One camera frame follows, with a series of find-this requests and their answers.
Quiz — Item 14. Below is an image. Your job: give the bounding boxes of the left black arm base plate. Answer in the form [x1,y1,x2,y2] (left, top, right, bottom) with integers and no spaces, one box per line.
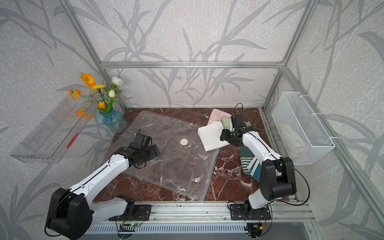
[108,204,152,222]

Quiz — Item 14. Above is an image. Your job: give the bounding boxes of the green white striped towel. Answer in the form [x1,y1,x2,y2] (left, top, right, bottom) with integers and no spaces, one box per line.
[240,147,255,175]

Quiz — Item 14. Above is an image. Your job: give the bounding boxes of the white round bag valve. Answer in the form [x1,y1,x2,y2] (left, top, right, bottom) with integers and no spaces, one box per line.
[180,138,189,146]

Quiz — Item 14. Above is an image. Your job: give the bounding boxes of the blue glass vase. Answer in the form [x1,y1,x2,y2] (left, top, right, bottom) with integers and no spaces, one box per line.
[100,109,128,134]

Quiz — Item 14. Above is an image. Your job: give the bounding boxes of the clear acrylic wall shelf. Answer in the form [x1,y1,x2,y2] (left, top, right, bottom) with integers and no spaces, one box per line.
[10,97,97,164]

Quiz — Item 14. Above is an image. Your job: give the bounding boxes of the aluminium front rail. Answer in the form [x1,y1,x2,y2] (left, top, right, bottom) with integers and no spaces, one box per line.
[132,202,315,224]

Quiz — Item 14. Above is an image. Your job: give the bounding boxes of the blue patterned towel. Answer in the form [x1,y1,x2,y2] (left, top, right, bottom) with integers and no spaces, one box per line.
[247,158,262,182]

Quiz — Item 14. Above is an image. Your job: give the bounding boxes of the red clip on shelf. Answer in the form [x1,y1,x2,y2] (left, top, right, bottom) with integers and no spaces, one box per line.
[66,133,79,149]

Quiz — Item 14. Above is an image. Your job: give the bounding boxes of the light green folded towel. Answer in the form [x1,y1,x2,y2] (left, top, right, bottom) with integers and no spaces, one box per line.
[222,117,251,132]

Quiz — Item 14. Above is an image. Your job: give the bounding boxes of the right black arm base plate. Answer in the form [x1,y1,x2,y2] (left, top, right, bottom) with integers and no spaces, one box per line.
[227,201,272,221]

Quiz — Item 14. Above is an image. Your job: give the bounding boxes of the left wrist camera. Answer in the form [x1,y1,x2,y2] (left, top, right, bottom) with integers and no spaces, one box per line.
[131,134,152,148]

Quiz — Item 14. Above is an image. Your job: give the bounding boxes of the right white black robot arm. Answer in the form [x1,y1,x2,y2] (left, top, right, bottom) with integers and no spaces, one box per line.
[220,128,297,210]

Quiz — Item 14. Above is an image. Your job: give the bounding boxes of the aluminium cage frame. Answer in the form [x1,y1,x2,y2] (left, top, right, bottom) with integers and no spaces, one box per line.
[60,1,384,224]

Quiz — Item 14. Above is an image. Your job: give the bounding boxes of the orange white artificial flowers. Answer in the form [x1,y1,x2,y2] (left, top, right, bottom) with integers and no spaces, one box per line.
[68,72,125,114]

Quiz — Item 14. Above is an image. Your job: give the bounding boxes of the pink folded towel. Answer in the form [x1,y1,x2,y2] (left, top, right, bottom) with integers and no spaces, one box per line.
[208,109,232,125]

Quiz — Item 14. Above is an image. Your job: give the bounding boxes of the white cloth in basket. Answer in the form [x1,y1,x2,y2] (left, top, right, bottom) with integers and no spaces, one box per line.
[279,123,308,162]

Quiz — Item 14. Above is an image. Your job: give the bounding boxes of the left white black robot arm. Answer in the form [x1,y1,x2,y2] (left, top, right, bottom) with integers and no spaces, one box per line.
[45,145,160,240]

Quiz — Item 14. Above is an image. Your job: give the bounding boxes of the clear plastic vacuum bag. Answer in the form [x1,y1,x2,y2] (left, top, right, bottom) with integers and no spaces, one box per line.
[106,111,219,202]

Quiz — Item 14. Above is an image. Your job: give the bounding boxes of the white wire mesh basket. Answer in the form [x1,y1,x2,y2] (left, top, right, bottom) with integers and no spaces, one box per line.
[272,92,335,165]

